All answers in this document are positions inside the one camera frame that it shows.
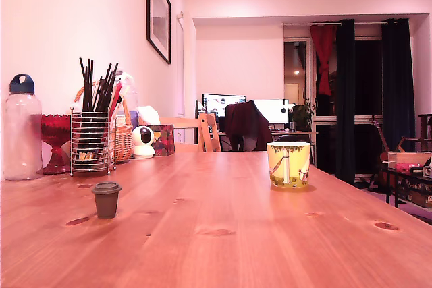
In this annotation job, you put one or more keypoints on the olive grey coffee capsule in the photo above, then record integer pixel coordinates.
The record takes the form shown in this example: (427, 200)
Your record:
(106, 202)

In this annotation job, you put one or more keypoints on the green potted plant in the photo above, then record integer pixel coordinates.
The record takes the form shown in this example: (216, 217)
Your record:
(302, 116)

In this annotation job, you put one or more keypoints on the black framed picture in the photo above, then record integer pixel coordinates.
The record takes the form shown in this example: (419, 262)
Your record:
(158, 15)

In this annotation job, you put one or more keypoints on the pale wooden box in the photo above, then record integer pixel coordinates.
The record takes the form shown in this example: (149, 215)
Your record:
(408, 157)

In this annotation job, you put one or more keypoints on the white wall pipe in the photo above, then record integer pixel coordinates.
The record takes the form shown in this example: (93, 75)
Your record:
(181, 15)

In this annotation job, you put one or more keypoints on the floral tissue box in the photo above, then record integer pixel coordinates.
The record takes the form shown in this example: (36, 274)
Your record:
(163, 141)

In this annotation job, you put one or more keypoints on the computer monitor with windows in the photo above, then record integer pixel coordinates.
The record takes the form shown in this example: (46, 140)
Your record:
(216, 104)

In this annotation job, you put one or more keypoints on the narrow black curtain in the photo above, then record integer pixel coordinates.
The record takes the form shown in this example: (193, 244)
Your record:
(345, 99)

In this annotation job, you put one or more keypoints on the maroon jacket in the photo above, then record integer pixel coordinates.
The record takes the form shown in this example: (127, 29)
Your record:
(243, 119)

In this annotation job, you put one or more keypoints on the pink object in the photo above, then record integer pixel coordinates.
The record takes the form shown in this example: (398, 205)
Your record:
(405, 166)

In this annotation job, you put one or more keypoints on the white plastic bag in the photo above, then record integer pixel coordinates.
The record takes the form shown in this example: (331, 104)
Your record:
(130, 92)

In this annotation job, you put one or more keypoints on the light wooden chair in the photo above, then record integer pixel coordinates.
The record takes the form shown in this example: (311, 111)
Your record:
(179, 122)

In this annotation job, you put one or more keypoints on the wooden high chair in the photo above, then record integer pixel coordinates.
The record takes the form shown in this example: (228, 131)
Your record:
(206, 133)

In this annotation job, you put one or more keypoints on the yellow illustrated cup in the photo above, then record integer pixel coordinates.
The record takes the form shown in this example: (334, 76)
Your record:
(288, 166)

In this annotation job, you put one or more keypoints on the dark board game box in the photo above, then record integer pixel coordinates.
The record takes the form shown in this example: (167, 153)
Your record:
(418, 190)

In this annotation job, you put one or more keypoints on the acoustic guitar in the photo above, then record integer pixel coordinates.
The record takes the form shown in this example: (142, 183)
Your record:
(381, 134)

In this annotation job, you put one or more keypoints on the white tissue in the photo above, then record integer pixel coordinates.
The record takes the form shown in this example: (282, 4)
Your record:
(148, 114)

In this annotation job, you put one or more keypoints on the bright white computer monitor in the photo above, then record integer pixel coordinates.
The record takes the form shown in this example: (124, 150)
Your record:
(275, 111)

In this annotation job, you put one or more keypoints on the white instant camera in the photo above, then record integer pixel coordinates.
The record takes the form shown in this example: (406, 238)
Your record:
(428, 168)

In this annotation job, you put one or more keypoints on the black chopstick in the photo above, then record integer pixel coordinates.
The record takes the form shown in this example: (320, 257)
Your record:
(109, 79)
(82, 79)
(89, 82)

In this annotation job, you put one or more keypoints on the wide black curtain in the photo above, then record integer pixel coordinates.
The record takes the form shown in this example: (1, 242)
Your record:
(398, 82)

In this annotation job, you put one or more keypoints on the black side table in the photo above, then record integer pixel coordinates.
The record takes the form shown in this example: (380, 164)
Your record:
(397, 193)

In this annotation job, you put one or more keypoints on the tied red curtain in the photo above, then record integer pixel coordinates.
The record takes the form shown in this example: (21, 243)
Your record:
(324, 42)

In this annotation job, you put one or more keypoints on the clear bottle with blue cap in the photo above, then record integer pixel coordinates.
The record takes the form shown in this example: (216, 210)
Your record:
(22, 133)

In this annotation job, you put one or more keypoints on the grey office chair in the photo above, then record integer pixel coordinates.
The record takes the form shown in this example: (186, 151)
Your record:
(249, 143)

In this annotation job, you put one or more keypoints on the small white round camera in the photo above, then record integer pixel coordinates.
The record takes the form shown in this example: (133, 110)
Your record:
(143, 148)

